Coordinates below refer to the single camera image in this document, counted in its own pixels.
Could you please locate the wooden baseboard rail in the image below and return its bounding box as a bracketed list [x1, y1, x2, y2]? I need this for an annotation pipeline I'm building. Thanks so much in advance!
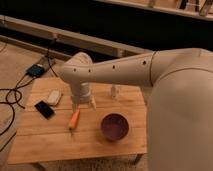
[0, 14, 149, 57]

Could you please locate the white remote control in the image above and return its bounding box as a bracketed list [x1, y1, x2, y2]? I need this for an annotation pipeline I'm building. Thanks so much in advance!
[46, 90, 62, 106]

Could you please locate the black smartphone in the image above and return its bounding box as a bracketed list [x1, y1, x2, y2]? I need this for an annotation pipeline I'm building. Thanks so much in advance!
[34, 101, 54, 119]

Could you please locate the white ceramic cup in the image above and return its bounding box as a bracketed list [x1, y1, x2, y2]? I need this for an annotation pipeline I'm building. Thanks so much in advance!
[111, 84, 119, 99]

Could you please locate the purple ceramic bowl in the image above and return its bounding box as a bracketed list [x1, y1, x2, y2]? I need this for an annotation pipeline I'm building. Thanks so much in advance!
[100, 113, 129, 141]

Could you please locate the wooden low table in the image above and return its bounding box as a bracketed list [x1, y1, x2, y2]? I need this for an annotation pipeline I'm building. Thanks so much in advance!
[8, 78, 147, 165]

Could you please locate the orange handled screwdriver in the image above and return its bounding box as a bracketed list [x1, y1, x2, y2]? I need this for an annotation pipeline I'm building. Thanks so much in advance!
[68, 109, 80, 131]

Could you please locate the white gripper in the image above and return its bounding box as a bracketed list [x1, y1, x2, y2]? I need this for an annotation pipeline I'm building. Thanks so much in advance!
[70, 83, 97, 112]

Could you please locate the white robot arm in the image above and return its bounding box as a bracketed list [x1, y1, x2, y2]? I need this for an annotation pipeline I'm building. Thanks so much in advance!
[59, 48, 213, 171]

